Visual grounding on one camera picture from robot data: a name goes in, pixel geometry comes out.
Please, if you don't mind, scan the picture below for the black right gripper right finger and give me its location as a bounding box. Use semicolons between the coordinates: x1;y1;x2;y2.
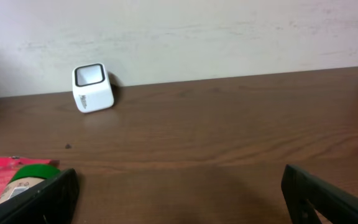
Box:
281;164;358;224

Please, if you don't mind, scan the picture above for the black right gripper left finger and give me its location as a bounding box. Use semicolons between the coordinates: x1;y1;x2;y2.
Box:
0;169;80;224

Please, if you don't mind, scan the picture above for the green lid jar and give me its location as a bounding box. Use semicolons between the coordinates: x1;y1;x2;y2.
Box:
0;164;60;204

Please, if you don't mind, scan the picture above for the white barcode scanner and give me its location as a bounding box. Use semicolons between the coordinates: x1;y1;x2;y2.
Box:
72;63;114;113

